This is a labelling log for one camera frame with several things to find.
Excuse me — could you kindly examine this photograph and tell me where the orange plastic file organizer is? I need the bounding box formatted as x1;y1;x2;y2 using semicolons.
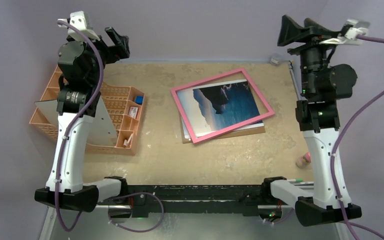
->
29;67;146;156

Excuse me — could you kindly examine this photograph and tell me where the green marker pen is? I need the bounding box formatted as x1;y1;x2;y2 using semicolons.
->
287;179;303;184

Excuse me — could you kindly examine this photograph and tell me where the pink wooden photo frame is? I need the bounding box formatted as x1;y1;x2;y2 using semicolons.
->
171;68;275;144

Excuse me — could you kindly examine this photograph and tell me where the brown cardboard backing board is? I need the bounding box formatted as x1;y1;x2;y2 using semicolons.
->
179;116;266;144

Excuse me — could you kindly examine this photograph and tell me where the white sheet in organizer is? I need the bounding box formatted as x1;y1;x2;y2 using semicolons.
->
35;97;117;147

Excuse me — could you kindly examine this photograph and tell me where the pink capped bottle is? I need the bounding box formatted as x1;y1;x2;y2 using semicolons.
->
295;152;312;169

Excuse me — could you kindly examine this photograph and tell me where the small clear jar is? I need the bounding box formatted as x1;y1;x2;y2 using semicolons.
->
270;56;282;66

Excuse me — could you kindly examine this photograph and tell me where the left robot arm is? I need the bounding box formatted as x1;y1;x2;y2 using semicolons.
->
34;27;130;213

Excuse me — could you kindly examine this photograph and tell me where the red white small box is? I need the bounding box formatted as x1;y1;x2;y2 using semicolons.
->
128;106;140;119

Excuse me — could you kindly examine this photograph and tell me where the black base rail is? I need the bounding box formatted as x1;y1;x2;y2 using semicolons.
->
95;184;296;219

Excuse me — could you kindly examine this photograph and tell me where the white item in compartment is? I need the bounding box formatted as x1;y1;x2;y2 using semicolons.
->
123;133;134;148

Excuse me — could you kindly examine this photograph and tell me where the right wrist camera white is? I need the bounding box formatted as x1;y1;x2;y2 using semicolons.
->
319;18;371;46

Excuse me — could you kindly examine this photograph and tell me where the blue small box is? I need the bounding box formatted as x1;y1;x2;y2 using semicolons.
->
134;95;144;105

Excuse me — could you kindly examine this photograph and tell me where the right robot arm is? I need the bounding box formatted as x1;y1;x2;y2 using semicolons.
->
260;15;369;227

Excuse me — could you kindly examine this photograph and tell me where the ocean cliff photo print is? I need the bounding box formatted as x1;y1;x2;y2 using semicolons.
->
176;79;266;138

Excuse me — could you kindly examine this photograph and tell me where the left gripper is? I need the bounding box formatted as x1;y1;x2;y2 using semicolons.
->
68;27;129;86

